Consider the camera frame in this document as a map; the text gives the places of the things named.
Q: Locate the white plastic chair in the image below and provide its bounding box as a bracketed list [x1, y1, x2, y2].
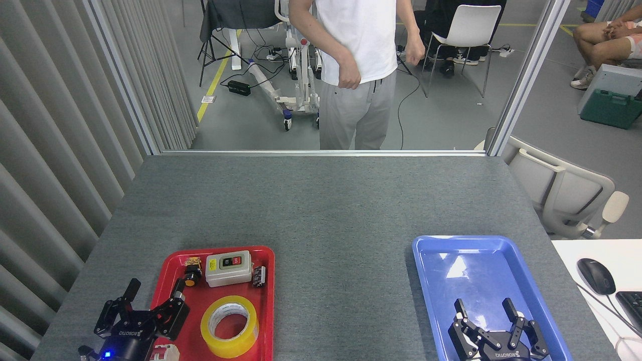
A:
[421, 4, 502, 98]

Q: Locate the grey flat box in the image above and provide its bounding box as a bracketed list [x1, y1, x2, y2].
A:
[577, 64, 642, 115]

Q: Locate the seated person with bare legs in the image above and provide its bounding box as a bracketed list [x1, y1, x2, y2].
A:
[570, 5, 642, 91]

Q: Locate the yellow tape roll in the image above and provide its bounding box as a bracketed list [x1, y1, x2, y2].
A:
[201, 295, 260, 359]

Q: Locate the black keyboard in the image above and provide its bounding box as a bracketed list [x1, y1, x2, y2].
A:
[615, 291, 642, 334]

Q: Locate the desk with black cloth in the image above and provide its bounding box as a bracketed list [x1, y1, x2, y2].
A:
[201, 0, 281, 71]

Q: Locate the seated person in black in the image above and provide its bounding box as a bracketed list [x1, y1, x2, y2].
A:
[414, 0, 505, 78]

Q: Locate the red white terminal block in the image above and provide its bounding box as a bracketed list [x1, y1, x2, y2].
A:
[153, 343, 180, 361]

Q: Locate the black mouse cable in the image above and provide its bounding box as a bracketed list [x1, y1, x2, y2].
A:
[577, 283, 642, 337]

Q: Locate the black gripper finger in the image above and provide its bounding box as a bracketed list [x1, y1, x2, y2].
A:
[94, 278, 144, 336]
[150, 279, 192, 342]
[502, 297, 551, 359]
[448, 298, 495, 359]

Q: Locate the red plastic tray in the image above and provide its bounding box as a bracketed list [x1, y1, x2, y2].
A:
[149, 246, 275, 361]

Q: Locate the black orange push button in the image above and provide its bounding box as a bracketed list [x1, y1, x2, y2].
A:
[182, 257, 204, 289]

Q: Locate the standing person's right hand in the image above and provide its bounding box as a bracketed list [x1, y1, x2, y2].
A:
[337, 63, 362, 91]

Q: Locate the silver frame rail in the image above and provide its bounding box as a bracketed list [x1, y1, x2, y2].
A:
[160, 149, 490, 157]

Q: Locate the blue plastic tray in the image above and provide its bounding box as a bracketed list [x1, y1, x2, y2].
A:
[412, 235, 573, 361]

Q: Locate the standing person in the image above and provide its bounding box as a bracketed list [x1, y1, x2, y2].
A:
[288, 0, 426, 150]

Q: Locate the white side table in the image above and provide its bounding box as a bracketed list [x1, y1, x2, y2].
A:
[552, 240, 642, 361]

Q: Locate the beige switch box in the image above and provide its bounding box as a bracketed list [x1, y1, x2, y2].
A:
[205, 250, 253, 288]

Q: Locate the standing person's left hand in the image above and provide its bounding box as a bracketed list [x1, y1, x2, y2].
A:
[404, 39, 426, 66]

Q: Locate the black computer mouse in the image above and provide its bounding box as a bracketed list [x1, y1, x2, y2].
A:
[577, 258, 616, 295]

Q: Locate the green plastic case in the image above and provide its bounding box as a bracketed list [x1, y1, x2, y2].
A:
[580, 89, 642, 130]

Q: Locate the black floor cable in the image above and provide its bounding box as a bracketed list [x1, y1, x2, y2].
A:
[397, 75, 422, 150]

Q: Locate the white stand on wheels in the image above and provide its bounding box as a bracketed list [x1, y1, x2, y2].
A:
[248, 0, 322, 132]

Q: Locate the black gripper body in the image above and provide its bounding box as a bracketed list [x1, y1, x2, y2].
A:
[471, 343, 538, 361]
[98, 323, 156, 361]

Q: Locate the silver frame post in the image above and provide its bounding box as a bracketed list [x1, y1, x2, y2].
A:
[83, 0, 161, 155]
[488, 0, 571, 157]

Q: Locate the pale grey office chair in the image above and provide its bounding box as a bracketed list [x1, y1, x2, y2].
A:
[484, 128, 630, 240]

